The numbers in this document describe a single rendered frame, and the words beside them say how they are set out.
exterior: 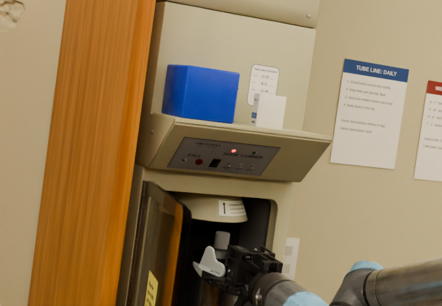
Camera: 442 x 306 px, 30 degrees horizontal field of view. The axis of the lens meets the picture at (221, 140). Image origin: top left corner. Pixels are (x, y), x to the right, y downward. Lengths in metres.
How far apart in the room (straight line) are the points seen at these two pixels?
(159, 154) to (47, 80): 0.50
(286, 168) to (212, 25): 0.30
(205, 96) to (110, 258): 0.32
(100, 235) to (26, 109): 0.51
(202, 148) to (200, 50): 0.19
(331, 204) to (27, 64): 0.88
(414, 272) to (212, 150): 0.41
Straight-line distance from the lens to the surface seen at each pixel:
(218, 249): 1.58
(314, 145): 1.53
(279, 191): 1.62
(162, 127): 1.43
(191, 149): 1.45
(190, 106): 1.40
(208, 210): 1.59
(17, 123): 1.87
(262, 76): 1.58
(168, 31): 1.50
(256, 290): 1.39
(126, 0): 1.45
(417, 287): 1.32
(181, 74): 1.42
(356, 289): 1.42
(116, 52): 1.46
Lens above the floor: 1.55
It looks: 3 degrees down
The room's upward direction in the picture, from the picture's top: 8 degrees clockwise
